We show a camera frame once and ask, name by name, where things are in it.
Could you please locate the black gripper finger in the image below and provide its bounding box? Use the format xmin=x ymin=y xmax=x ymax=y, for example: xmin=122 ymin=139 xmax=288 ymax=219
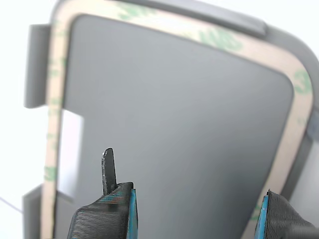
xmin=254 ymin=189 xmax=319 ymax=239
xmin=67 ymin=147 xmax=139 ymax=239

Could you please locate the grey holder with black legs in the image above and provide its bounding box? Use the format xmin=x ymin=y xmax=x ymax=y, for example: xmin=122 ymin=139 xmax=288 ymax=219
xmin=22 ymin=0 xmax=319 ymax=239

